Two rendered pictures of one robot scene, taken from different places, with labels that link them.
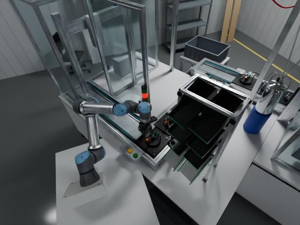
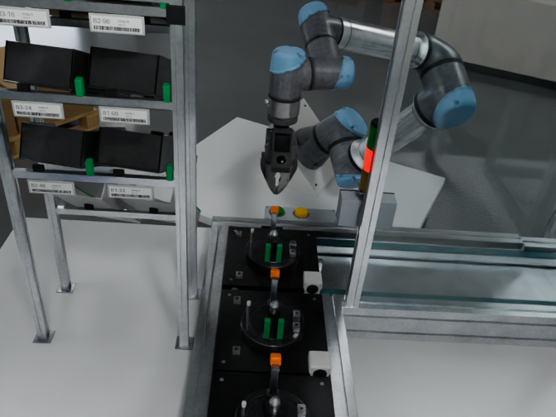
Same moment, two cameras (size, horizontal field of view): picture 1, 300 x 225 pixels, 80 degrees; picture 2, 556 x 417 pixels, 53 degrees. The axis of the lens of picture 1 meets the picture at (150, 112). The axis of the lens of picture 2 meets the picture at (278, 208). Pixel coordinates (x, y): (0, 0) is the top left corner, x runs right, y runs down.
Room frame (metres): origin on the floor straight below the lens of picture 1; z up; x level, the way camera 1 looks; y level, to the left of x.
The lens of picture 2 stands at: (1.66, -0.86, 1.87)
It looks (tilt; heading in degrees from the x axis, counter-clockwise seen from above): 34 degrees down; 132
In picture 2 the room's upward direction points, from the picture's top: 5 degrees clockwise
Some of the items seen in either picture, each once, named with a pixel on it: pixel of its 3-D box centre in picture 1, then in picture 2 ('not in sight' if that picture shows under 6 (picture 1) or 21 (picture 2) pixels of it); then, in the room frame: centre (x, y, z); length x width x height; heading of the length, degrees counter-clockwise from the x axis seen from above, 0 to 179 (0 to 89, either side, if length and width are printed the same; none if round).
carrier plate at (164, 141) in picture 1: (153, 140); (271, 258); (0.90, -0.02, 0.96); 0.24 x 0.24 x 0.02; 45
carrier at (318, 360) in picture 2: (171, 120); (273, 314); (1.08, -0.20, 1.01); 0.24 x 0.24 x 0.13; 45
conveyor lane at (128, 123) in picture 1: (133, 125); (384, 285); (1.13, 0.18, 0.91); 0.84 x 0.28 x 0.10; 45
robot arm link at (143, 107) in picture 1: (143, 110); (288, 74); (0.85, 0.04, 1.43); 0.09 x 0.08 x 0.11; 61
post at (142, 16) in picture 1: (146, 80); (390, 108); (1.14, 0.01, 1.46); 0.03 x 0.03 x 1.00; 45
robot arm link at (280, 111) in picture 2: (145, 118); (282, 106); (0.84, 0.04, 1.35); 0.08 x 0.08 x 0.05
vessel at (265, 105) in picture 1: (272, 93); not in sight; (1.05, -1.01, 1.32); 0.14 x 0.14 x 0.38
